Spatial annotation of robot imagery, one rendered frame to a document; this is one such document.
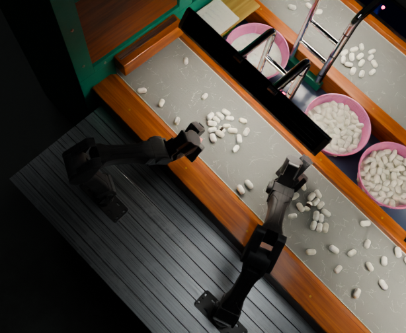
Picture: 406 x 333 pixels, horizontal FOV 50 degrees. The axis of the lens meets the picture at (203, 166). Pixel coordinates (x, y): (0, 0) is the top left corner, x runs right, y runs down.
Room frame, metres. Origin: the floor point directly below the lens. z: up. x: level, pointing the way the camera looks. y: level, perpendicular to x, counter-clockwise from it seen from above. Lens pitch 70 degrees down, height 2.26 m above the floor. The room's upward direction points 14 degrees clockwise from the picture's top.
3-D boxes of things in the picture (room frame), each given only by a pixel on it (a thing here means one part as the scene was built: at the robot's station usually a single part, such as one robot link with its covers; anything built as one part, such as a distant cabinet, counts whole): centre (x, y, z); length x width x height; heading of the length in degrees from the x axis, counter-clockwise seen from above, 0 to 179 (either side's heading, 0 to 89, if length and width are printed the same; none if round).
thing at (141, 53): (0.96, 0.31, 0.83); 0.30 x 0.06 x 0.07; 146
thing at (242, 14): (1.22, 0.08, 0.77); 0.33 x 0.15 x 0.01; 146
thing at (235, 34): (1.10, -0.10, 0.72); 0.27 x 0.27 x 0.10
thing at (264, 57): (0.83, -0.14, 0.90); 0.20 x 0.19 x 0.45; 56
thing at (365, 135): (0.85, -0.47, 0.72); 0.27 x 0.27 x 0.10
